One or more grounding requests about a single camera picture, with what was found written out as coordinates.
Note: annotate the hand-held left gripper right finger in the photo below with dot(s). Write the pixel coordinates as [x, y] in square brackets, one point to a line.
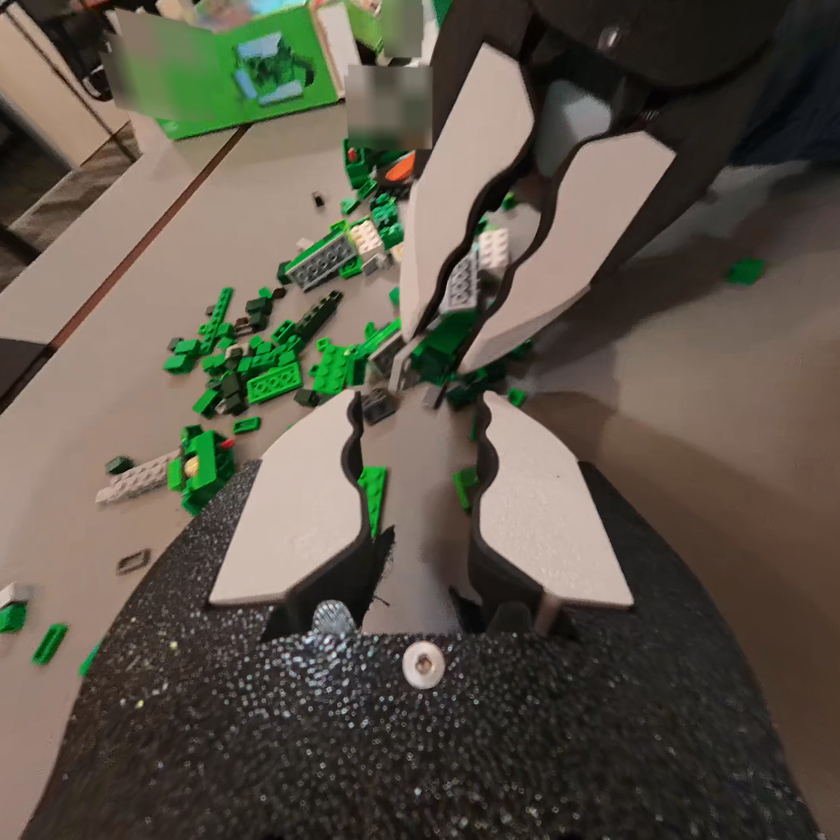
[551, 525]

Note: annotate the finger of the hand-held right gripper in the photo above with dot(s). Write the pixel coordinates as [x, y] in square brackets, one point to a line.
[584, 216]
[459, 151]

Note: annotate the green toy box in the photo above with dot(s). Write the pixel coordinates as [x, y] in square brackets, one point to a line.
[216, 118]

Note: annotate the person's right forearm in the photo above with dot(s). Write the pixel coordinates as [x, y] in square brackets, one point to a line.
[800, 65]

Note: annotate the grey desk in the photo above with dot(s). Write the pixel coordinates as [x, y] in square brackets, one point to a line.
[197, 262]

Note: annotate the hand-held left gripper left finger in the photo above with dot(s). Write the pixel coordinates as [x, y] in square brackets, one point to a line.
[295, 518]

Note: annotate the orange toy brick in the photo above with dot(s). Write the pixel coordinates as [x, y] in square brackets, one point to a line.
[400, 172]

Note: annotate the pile of toy bricks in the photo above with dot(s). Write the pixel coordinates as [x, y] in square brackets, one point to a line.
[272, 384]

